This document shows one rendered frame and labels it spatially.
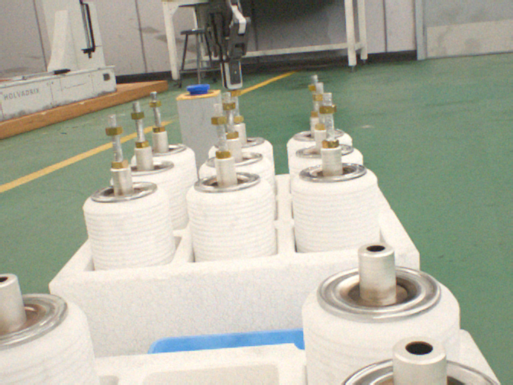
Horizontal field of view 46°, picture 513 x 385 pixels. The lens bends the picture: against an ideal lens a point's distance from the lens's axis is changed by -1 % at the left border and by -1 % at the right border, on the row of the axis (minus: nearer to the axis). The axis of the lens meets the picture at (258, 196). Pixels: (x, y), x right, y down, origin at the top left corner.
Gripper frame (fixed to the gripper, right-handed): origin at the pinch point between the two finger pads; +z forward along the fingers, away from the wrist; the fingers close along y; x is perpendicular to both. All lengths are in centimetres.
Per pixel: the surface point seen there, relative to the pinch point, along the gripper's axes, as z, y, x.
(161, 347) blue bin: 24.1, -27.8, 21.8
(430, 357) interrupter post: 7, -66, 18
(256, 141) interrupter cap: 9.9, -2.1, -1.9
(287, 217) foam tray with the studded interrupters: 17.3, -16.9, 1.1
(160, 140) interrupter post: 8.4, 4.1, 10.7
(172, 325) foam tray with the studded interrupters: 23.2, -25.2, 19.6
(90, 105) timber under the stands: 31, 319, -25
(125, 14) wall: -33, 546, -107
